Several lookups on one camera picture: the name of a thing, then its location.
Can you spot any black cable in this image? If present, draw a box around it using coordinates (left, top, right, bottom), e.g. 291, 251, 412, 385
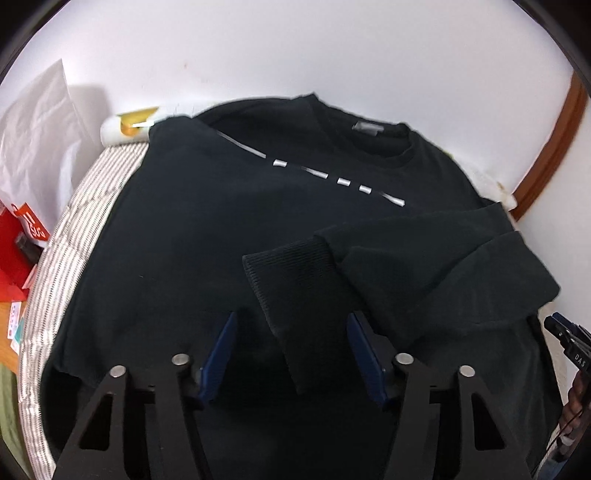
547, 413, 575, 455

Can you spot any striped quilted mattress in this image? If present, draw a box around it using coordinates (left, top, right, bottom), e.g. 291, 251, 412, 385
18, 141, 153, 480

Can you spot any small black object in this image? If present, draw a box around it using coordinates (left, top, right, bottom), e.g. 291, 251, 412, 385
16, 233, 42, 261

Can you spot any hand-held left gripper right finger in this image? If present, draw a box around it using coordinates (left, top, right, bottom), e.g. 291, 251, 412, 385
346, 310, 532, 480

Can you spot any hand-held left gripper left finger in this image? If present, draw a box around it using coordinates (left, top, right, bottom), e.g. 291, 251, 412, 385
53, 310, 238, 480

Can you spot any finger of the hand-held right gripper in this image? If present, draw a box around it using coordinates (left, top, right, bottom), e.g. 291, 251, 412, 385
543, 312, 591, 371

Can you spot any white plastic bag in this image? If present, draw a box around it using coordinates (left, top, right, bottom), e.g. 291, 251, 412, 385
0, 59, 100, 217

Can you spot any small printed packet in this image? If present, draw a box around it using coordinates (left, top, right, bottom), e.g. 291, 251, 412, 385
7, 300, 31, 352

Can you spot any black sweater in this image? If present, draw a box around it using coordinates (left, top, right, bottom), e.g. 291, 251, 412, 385
39, 92, 561, 472

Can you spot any red shopping bag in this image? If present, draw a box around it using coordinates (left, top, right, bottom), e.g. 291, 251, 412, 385
0, 202, 51, 301

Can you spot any person's right forearm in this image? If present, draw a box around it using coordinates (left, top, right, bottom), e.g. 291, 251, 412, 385
538, 455, 566, 480

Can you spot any brown wooden door frame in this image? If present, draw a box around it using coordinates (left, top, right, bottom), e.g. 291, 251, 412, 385
510, 69, 589, 222

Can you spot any person's right hand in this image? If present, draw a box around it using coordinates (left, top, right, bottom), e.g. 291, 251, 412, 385
564, 371, 587, 418

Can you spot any white pillow yellow duck print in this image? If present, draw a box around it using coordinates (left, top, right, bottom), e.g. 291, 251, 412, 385
100, 106, 518, 210

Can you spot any green cloth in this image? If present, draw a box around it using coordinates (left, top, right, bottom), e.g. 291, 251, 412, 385
0, 364, 28, 467

